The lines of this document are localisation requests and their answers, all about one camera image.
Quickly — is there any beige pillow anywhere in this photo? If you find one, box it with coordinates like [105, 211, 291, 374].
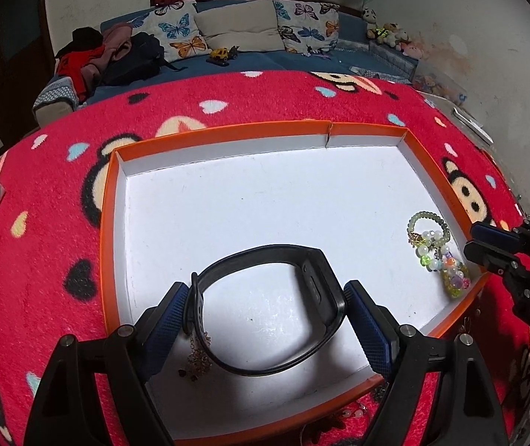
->
[194, 0, 286, 53]

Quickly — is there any dark wooden door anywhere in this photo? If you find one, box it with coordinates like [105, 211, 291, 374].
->
[0, 0, 56, 149]

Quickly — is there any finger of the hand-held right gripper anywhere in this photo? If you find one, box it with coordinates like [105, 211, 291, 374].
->
[464, 240, 518, 272]
[471, 223, 523, 249]

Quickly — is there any gold chain charm bracelet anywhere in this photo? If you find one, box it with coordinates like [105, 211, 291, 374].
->
[179, 330, 213, 382]

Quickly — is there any blue sofa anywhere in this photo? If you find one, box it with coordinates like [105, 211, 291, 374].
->
[33, 0, 419, 126]

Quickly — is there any white long box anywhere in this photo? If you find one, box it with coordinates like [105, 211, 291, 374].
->
[451, 107, 493, 142]

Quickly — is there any group of plush toys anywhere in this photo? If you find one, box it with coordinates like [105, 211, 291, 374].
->
[367, 21, 423, 59]

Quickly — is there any clear plastic storage box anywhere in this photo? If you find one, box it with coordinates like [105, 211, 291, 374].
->
[411, 60, 470, 105]

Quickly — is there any butterfly print pillow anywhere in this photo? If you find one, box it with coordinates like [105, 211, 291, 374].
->
[273, 0, 341, 54]
[146, 1, 212, 62]

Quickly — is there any orange cardboard tray box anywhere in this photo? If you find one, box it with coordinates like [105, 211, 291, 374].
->
[100, 121, 498, 446]

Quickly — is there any yellow bead bracelet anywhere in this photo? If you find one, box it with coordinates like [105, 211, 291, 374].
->
[441, 260, 472, 299]

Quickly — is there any pink garment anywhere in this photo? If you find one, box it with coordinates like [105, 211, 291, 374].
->
[81, 23, 133, 94]

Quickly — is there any black smart band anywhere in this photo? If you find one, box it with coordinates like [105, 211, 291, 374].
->
[183, 244, 347, 377]

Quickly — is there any white green bead bracelet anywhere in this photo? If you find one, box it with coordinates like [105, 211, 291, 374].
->
[416, 230, 449, 271]

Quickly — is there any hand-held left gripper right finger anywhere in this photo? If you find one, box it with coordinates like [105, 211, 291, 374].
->
[343, 280, 509, 446]

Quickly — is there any red printed blanket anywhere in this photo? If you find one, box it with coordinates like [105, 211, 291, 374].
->
[0, 70, 530, 446]

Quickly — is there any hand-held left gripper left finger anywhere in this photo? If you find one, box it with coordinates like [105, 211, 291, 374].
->
[22, 281, 190, 446]

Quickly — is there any red garment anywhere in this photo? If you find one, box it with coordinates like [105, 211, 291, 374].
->
[56, 46, 108, 89]

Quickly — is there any black backpack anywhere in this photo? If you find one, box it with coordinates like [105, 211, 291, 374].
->
[102, 32, 166, 85]

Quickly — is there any black cloth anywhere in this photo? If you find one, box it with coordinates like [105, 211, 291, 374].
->
[72, 27, 103, 49]

